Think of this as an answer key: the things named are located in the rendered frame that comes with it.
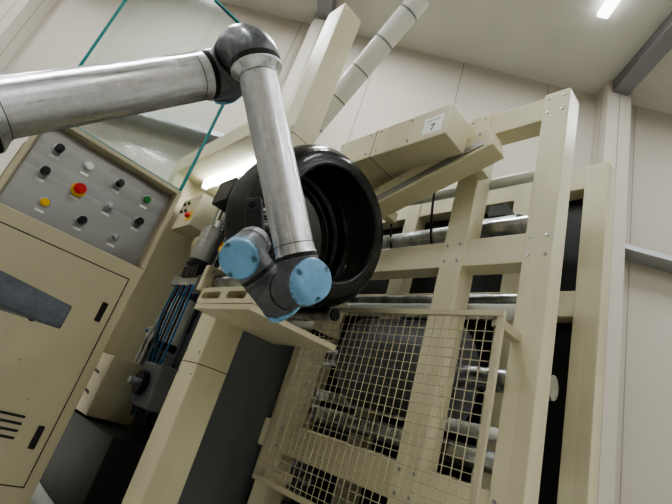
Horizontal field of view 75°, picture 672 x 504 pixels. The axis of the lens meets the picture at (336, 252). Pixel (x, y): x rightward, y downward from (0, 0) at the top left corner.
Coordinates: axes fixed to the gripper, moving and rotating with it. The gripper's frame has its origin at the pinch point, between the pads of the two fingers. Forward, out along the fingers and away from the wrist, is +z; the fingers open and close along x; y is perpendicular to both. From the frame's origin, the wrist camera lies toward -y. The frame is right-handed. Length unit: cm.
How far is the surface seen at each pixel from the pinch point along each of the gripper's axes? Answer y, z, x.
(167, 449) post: 71, -6, -42
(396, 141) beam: -19, 58, 45
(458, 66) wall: -113, 537, 182
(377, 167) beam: -9, 69, 37
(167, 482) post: 81, -10, -43
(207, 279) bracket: 21.2, 18.7, -28.5
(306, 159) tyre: -16.6, 17.8, 11.7
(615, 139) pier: 6, 444, 348
